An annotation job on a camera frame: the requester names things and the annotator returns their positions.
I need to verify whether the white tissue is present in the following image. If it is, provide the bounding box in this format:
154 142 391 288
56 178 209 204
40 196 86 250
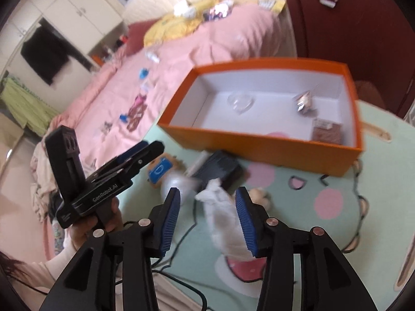
195 179 257 261

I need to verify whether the black and red sponge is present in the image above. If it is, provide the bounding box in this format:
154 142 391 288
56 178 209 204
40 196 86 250
191 150 244 192

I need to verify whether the dark red pillow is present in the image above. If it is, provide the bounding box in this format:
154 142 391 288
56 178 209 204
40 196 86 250
125 19 159 55

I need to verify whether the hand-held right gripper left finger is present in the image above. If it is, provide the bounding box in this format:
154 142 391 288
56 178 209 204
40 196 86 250
39 187 181 311

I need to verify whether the dark red door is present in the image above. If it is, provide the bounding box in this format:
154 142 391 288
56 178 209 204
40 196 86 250
279 0 415 117

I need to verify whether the small beige toy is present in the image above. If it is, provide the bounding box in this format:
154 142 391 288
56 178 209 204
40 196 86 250
249 188 272 208

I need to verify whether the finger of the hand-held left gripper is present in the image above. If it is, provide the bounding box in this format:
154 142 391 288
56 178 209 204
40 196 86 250
86 141 164 186
115 143 150 165

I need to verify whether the clear heart-shaped container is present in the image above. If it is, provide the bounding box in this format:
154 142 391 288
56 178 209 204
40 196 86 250
227 93 256 115

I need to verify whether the orange cardboard box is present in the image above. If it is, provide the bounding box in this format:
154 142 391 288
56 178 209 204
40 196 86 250
157 58 363 177

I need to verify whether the yellow pillow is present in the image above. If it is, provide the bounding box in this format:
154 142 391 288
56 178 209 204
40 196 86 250
143 0 234 47

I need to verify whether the person's left hand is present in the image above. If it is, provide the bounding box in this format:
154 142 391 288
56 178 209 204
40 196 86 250
69 197 121 250

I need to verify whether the person's left forearm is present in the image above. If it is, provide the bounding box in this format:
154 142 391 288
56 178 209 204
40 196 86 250
0 238 88 311

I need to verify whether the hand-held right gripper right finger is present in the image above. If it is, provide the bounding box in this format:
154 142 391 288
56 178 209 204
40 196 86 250
235 186 378 311

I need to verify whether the green cloth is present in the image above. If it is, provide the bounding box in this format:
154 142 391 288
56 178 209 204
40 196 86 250
0 74 60 137

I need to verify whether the green cartoon desktop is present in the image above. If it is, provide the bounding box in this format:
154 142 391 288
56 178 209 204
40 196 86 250
143 99 415 311

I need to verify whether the person's dark hair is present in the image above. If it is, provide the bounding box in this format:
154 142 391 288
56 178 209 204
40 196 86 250
0 251 24 287

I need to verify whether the white oval doll keychain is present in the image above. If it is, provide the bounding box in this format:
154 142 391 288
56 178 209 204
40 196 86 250
161 172 199 206

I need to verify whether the black cable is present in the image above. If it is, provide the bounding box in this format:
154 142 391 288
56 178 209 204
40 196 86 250
123 197 208 311

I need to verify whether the black hanging garment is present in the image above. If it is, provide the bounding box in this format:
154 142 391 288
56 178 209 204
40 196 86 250
20 23 70 85

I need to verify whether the white wardrobe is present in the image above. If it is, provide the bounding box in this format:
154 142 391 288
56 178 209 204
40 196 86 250
0 0 125 81

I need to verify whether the silver heart-shaped bottle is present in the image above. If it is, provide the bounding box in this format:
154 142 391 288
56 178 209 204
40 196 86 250
293 86 320 115

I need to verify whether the brown patterned card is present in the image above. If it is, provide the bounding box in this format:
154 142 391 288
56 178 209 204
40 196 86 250
312 119 343 145

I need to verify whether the pink blanket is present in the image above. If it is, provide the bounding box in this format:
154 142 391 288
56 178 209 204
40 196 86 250
31 5 297 260

